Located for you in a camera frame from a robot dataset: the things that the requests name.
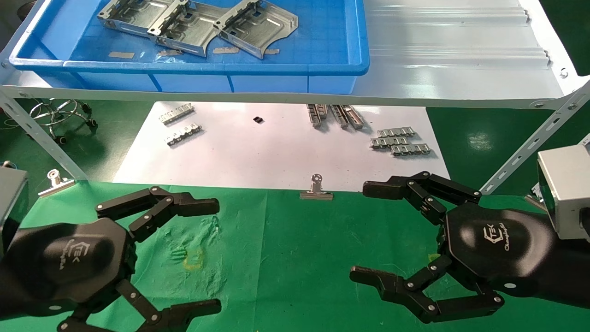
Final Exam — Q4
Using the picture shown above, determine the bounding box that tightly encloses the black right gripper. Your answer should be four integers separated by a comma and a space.
349, 172, 558, 323

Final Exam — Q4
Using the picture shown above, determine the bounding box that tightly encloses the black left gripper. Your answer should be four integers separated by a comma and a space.
5, 186, 222, 332

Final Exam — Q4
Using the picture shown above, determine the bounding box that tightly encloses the silver sheet metal bracket part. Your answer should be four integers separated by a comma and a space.
97, 0, 178, 35
213, 0, 299, 59
147, 0, 231, 58

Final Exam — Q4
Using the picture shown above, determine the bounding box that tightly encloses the green table cloth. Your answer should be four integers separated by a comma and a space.
0, 180, 590, 332

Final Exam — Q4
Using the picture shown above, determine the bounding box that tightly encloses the white paper sheet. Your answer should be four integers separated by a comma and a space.
113, 101, 452, 193

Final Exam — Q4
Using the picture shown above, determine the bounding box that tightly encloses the perforated white shelf strut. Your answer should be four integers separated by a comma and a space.
477, 81, 590, 195
0, 90, 89, 181

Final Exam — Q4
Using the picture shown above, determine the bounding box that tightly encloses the white metal shelf board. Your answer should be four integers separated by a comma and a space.
0, 0, 590, 109

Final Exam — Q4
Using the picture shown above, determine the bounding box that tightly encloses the chrome stool base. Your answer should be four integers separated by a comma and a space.
29, 98, 97, 143

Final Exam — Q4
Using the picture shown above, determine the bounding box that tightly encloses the blue plastic bin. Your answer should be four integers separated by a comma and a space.
9, 0, 370, 93

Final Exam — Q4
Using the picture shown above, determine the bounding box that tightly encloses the dark round seat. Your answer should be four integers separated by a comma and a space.
16, 0, 38, 21

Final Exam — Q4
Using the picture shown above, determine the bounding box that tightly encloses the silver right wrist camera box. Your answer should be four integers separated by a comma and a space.
537, 145, 590, 240

